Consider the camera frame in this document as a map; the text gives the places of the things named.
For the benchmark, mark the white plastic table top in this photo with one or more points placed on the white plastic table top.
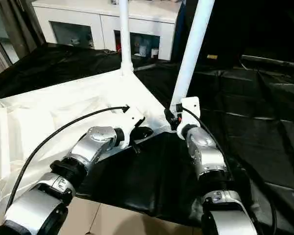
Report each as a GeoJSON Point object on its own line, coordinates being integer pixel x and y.
{"type": "Point", "coordinates": [51, 110]}

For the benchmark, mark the black work mat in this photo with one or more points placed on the black work mat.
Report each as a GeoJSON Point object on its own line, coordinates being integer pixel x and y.
{"type": "Point", "coordinates": [186, 159]}

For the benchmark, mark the small white cup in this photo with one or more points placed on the small white cup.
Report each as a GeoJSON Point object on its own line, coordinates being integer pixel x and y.
{"type": "Point", "coordinates": [154, 53]}

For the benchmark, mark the small gold label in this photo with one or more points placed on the small gold label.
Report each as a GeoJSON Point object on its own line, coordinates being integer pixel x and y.
{"type": "Point", "coordinates": [212, 56]}

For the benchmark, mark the red bottle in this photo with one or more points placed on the red bottle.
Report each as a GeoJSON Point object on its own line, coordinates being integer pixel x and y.
{"type": "Point", "coordinates": [117, 45]}

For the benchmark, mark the blue panel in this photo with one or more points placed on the blue panel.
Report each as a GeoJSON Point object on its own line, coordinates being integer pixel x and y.
{"type": "Point", "coordinates": [180, 24]}

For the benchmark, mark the clear glass ornament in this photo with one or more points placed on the clear glass ornament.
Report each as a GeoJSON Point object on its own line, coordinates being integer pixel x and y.
{"type": "Point", "coordinates": [114, 2]}

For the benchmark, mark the black cabinet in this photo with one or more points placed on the black cabinet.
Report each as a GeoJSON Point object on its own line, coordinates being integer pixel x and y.
{"type": "Point", "coordinates": [259, 24]}

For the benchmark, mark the white glass-door cabinet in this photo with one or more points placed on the white glass-door cabinet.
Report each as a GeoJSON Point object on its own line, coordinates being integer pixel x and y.
{"type": "Point", "coordinates": [88, 17]}

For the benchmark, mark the grey curtain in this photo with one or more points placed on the grey curtain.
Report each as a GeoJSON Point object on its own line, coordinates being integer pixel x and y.
{"type": "Point", "coordinates": [14, 29]}

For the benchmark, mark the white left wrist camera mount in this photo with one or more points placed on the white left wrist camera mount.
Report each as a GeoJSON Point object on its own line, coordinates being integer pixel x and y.
{"type": "Point", "coordinates": [129, 122]}

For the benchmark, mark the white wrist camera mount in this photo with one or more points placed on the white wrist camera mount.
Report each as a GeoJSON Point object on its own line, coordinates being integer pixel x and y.
{"type": "Point", "coordinates": [129, 122]}
{"type": "Point", "coordinates": [189, 109]}

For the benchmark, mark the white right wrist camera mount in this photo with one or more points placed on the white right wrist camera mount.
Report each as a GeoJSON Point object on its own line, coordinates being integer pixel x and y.
{"type": "Point", "coordinates": [189, 109]}

